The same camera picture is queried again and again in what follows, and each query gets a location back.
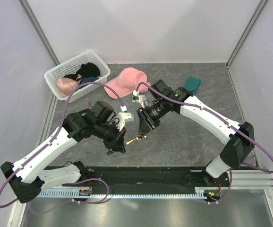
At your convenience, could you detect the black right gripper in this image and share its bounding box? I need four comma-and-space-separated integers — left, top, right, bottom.
136, 99, 168, 139

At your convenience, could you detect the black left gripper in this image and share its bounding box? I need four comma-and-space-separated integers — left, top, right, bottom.
93, 121, 127, 153

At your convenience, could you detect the teal satin napkin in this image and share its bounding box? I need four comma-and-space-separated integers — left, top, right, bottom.
183, 77, 201, 95

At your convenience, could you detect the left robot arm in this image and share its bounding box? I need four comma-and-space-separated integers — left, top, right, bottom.
0, 101, 133, 203

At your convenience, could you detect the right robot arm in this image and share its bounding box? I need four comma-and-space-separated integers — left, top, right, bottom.
132, 79, 254, 186

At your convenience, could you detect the navy cloth in basket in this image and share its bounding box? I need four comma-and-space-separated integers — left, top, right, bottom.
76, 77, 100, 90

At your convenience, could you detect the pink baseball cap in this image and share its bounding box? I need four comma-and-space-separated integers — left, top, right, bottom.
105, 67, 151, 98

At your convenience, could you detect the pink cloth in basket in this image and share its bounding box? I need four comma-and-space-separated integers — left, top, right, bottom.
56, 78, 80, 97

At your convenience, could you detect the black cloth in basket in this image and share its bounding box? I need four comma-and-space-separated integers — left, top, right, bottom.
76, 62, 101, 78

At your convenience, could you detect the white plastic basket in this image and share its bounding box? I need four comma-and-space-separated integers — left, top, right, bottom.
44, 50, 111, 104

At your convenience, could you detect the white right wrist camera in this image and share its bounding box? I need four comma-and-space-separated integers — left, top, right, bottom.
132, 90, 145, 108

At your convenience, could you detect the black mounting base plate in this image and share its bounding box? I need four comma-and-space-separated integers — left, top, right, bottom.
62, 165, 230, 190

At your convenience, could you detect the light blue cable duct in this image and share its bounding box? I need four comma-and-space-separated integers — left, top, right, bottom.
37, 187, 207, 199

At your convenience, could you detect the aluminium frame rail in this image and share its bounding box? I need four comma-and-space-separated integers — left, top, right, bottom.
231, 170, 273, 190

